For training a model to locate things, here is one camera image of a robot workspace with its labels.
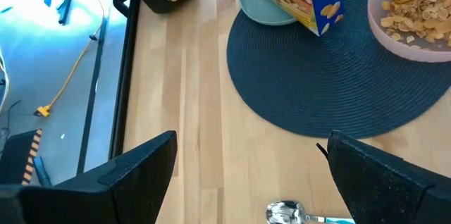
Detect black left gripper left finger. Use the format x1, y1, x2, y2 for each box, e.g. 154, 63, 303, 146
0, 130, 178, 224

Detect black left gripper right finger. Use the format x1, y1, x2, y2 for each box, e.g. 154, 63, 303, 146
316, 129, 451, 224

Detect silver spoon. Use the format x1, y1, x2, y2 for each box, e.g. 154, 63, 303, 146
266, 200, 357, 224

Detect hazard striped floor strip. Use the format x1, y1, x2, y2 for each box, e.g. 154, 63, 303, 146
0, 128, 43, 186

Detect round dark woven placemat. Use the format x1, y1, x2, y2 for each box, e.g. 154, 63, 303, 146
226, 0, 451, 139

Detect pink translucent bowl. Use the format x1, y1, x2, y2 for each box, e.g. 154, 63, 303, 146
367, 0, 451, 63

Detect golden cereal flakes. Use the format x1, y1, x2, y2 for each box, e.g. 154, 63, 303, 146
379, 0, 451, 48

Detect black aluminium table frame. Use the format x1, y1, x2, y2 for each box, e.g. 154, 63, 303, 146
109, 0, 142, 160

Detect yellow extension cable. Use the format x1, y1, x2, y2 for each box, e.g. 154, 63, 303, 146
33, 0, 106, 118

